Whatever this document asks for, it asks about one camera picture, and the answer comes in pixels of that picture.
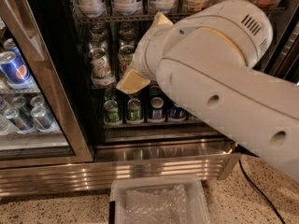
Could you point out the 7up can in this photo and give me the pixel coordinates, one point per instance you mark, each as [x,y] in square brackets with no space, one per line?
[125,56]
[100,63]

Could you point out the left blue pepsi can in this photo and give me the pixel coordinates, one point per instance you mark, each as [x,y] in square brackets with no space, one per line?
[156,108]

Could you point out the front middle 7up can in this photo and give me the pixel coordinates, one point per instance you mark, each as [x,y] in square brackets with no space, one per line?
[125,56]

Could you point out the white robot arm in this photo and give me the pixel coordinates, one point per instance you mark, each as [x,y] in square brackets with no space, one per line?
[205,64]

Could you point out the large pepsi can behind glass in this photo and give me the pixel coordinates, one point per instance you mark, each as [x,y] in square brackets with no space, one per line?
[13,66]

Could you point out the left green soda can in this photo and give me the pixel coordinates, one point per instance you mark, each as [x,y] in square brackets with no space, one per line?
[112,111]

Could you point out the blue pepsi can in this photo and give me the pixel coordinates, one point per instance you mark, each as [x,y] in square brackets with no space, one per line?
[156,108]
[177,112]

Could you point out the silver can behind glass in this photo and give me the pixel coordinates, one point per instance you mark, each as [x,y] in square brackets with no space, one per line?
[17,119]
[42,117]

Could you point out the clear plastic bin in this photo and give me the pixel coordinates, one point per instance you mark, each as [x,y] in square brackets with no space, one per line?
[198,212]

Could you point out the green soda can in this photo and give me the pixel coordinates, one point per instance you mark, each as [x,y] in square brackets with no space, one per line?
[112,111]
[134,111]

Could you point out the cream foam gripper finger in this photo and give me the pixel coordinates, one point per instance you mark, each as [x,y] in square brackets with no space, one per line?
[132,82]
[161,19]

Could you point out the middle blue pepsi can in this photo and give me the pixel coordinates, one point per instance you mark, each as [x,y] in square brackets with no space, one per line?
[177,112]

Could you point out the front left 7up can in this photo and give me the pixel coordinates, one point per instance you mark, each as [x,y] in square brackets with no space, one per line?
[100,63]

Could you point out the stainless glass fridge door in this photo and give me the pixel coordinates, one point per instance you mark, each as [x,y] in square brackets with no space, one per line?
[43,34]

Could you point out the bubble wrap sheet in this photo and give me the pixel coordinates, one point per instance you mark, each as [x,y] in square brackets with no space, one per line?
[157,206]

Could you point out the stainless steel fridge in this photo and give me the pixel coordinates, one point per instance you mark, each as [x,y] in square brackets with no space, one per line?
[125,150]

